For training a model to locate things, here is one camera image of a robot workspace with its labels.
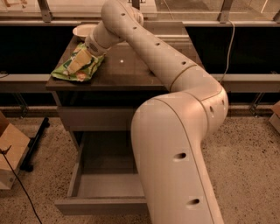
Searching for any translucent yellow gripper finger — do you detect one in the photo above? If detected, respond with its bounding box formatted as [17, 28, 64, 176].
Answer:
[67, 49, 92, 74]

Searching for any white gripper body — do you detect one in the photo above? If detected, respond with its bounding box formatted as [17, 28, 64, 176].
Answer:
[85, 31, 107, 56]

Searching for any green rice chip bag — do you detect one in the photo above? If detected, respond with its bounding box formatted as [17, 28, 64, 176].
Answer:
[51, 43, 104, 82]

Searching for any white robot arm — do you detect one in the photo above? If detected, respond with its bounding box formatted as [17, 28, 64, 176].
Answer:
[86, 0, 228, 224]

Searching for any grey drawer cabinet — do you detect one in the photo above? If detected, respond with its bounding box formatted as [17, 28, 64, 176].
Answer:
[45, 20, 205, 150]

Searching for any closed grey upper drawer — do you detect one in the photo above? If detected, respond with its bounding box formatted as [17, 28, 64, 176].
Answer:
[58, 107, 135, 131]

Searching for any open grey middle drawer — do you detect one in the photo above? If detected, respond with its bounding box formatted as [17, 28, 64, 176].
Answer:
[55, 131, 148, 215]

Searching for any white paper bowl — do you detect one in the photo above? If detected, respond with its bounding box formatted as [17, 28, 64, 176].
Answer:
[73, 24, 96, 41]

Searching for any black stand leg left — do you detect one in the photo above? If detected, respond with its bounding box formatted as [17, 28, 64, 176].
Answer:
[20, 117, 50, 172]

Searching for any cardboard box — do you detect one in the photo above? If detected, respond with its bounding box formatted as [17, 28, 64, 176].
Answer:
[0, 112, 30, 190]

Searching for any black cable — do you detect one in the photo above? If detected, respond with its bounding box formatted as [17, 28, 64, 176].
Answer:
[0, 148, 44, 224]

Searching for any white cable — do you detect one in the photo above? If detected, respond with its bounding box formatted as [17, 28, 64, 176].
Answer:
[220, 20, 236, 84]

